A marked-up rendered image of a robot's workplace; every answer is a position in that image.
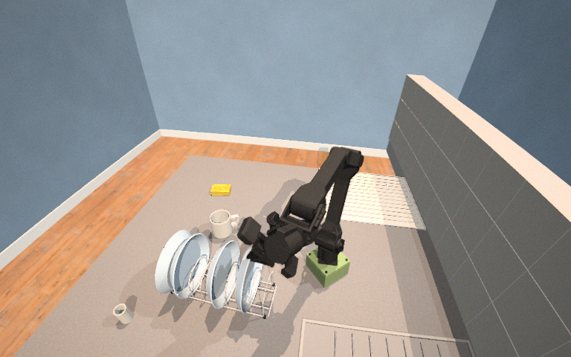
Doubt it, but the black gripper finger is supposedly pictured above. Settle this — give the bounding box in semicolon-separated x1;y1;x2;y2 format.
246;243;261;259
250;252;275;268

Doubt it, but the grey tiled splashback panel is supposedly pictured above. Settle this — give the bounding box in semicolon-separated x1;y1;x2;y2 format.
386;74;571;357

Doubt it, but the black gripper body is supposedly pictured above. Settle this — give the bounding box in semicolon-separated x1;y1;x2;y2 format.
237;216;298;279

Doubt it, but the pale grey cylindrical cup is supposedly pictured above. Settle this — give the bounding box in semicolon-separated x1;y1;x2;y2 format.
113;304;133;324

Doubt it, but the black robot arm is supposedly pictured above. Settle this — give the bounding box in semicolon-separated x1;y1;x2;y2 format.
265;147;364;266

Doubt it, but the yellow sponge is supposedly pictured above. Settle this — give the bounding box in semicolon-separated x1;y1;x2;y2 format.
210;184;231;196

